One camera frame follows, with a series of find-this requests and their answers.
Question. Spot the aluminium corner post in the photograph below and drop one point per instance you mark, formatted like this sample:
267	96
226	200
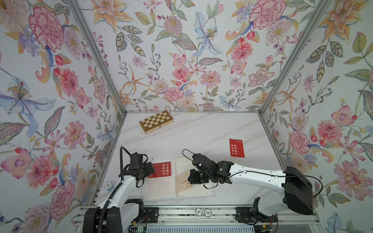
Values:
81	21
296	52

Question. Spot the white photo album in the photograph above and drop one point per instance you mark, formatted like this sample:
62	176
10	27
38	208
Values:
170	182

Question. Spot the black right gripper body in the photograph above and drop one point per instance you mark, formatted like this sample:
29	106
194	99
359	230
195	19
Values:
198	178

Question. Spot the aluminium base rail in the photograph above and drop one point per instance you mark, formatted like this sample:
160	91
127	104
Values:
213	219

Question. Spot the aluminium corner post left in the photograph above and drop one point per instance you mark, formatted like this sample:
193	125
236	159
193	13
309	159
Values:
81	21

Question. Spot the wooden folding chess board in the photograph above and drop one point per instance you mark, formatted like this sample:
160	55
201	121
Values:
156	122

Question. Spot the red card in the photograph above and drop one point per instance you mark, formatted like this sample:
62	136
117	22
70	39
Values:
236	148
161	170

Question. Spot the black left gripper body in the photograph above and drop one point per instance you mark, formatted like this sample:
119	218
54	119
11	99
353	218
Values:
146	169

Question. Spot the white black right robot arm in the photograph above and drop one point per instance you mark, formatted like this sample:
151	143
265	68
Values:
289	189

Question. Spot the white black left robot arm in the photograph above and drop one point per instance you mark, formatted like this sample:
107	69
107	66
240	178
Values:
118	213

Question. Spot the beige card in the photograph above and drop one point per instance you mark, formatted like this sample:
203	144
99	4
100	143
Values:
182	183

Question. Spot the aluminium corner post right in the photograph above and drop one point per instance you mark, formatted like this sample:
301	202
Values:
296	52

